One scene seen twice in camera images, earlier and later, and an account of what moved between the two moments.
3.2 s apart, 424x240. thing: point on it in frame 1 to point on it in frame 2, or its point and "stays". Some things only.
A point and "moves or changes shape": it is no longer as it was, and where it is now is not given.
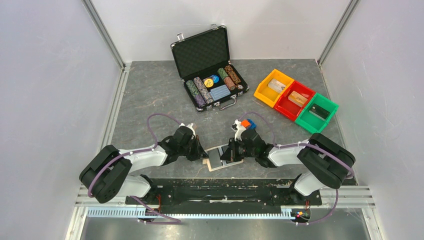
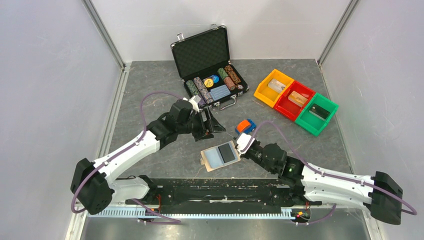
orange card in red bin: x=297 y=98 stays
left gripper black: x=199 y=152 to x=201 y=135
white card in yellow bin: x=276 y=85 stays
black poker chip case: x=202 y=61 stays
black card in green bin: x=318 y=111 stays
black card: x=214 y=158 moves or changes shape
